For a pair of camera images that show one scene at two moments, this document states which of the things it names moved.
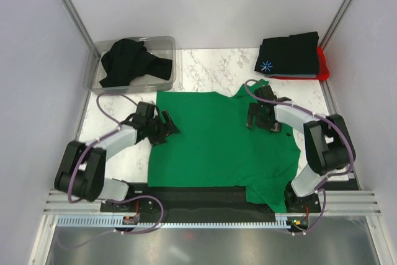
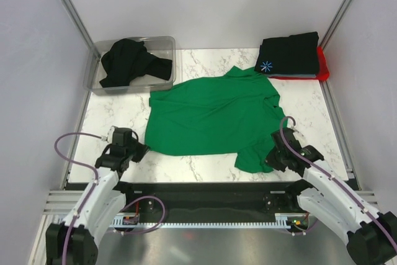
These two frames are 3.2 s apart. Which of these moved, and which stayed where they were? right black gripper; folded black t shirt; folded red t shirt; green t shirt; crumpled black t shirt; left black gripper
Moved: green t shirt; left black gripper; right black gripper
Stayed: folded red t shirt; crumpled black t shirt; folded black t shirt
